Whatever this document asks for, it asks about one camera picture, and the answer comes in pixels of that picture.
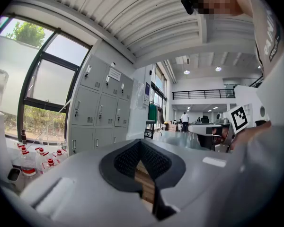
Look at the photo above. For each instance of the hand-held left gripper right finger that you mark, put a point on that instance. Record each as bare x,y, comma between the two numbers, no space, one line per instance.
194,174

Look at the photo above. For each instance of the small brown bottle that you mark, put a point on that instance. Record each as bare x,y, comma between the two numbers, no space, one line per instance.
23,136

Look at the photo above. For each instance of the black balcony railing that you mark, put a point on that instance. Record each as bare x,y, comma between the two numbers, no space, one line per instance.
203,94

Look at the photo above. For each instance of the clear jug with red cap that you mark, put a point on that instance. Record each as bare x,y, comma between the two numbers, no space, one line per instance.
28,167
50,165
59,154
41,155

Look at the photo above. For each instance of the black metal stand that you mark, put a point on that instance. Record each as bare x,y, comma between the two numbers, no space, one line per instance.
150,129

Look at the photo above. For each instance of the grey metal locker cabinet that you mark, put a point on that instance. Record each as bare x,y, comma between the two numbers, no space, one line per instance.
85,117

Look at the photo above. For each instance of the wooden plank platform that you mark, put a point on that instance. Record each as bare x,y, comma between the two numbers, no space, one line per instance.
145,185

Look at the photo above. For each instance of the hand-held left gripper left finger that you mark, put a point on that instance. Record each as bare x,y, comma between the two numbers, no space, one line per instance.
80,174

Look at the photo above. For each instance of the blue wall poster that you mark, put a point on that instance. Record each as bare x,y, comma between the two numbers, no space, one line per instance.
147,91

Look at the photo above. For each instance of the person's right forearm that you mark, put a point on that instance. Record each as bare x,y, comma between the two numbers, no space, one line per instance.
253,133

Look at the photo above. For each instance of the white paper notice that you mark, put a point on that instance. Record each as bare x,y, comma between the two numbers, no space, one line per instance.
114,74

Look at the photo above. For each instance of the grey trash bin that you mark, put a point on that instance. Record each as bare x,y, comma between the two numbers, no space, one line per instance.
14,175

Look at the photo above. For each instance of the black head-mounted camera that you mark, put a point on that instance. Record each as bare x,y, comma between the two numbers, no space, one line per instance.
189,1

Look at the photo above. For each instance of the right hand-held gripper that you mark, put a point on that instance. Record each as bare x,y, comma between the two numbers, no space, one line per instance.
239,119

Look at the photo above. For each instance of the large black-framed window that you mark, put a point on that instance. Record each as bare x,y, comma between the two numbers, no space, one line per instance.
49,79

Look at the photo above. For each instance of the round ceiling lamp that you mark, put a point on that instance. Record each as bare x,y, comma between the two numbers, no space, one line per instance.
186,72
218,68

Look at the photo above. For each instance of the green container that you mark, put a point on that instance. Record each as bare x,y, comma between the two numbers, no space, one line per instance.
152,112

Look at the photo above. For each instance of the beige printed t-shirt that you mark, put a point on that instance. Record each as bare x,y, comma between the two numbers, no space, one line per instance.
269,32

